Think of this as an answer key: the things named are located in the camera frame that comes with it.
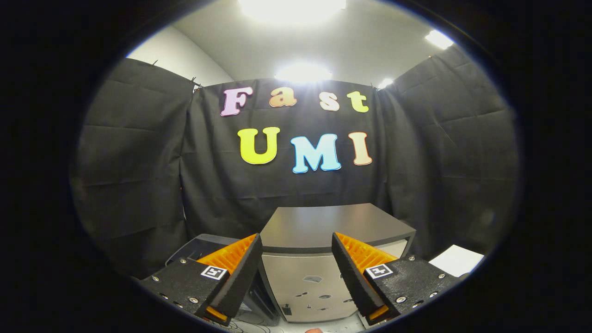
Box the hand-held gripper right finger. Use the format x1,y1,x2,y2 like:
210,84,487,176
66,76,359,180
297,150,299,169
331,232,468,325

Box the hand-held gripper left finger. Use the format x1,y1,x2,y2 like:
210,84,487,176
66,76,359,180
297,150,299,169
139,233,263,327

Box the grey washing machine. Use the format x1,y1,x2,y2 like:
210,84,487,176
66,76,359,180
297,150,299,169
166,234,281,325

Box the beige cabinet with dark top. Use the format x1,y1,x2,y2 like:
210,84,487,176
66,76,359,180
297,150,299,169
258,203,417,323

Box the black backdrop cloth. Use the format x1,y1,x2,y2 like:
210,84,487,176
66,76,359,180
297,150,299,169
69,44,521,278

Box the ceiling light panel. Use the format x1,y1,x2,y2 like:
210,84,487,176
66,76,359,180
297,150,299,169
274,63,333,84
425,29,455,50

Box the large ceiling light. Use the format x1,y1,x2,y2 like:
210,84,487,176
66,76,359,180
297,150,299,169
238,0,347,26

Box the floor cables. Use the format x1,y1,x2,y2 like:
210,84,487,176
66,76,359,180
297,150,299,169
227,318,279,333

